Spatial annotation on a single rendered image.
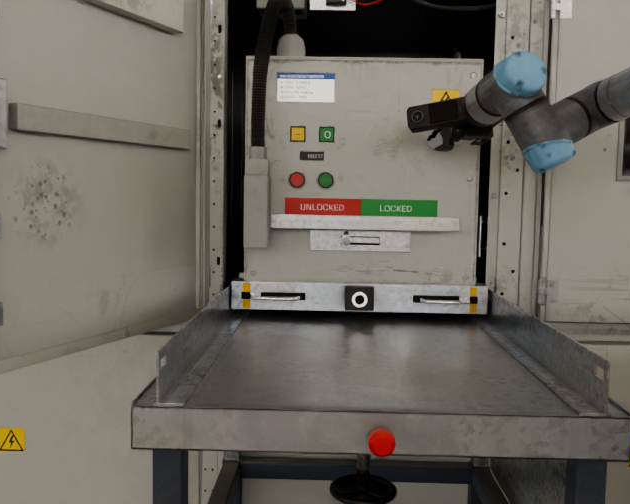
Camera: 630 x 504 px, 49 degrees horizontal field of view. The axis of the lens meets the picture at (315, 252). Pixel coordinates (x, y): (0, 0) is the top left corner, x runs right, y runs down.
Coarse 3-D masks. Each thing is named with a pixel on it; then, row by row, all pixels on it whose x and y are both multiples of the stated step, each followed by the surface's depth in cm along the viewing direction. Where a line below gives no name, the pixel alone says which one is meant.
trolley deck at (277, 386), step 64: (256, 320) 145; (320, 320) 146; (384, 320) 147; (448, 320) 149; (256, 384) 97; (320, 384) 97; (384, 384) 98; (448, 384) 98; (512, 384) 99; (192, 448) 87; (256, 448) 86; (320, 448) 86; (448, 448) 86; (512, 448) 86; (576, 448) 86
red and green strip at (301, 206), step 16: (288, 208) 146; (304, 208) 146; (320, 208) 146; (336, 208) 146; (352, 208) 146; (368, 208) 146; (384, 208) 146; (400, 208) 145; (416, 208) 145; (432, 208) 145
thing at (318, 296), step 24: (240, 288) 146; (264, 288) 146; (288, 288) 146; (312, 288) 146; (336, 288) 146; (384, 288) 146; (408, 288) 146; (432, 288) 146; (456, 288) 146; (480, 288) 145; (408, 312) 146; (432, 312) 146; (456, 312) 146; (480, 312) 146
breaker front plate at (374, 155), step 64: (320, 64) 143; (384, 64) 143; (448, 64) 143; (384, 128) 144; (320, 192) 146; (384, 192) 145; (448, 192) 145; (256, 256) 147; (320, 256) 147; (384, 256) 146; (448, 256) 146
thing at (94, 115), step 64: (0, 0) 102; (64, 0) 114; (128, 0) 124; (192, 0) 147; (0, 64) 103; (64, 64) 114; (128, 64) 129; (192, 64) 148; (0, 128) 100; (64, 128) 113; (128, 128) 127; (192, 128) 149; (0, 192) 104; (64, 192) 116; (128, 192) 131; (192, 192) 150; (0, 256) 104; (64, 256) 116; (128, 256) 132; (192, 256) 152; (0, 320) 102; (64, 320) 117; (128, 320) 133
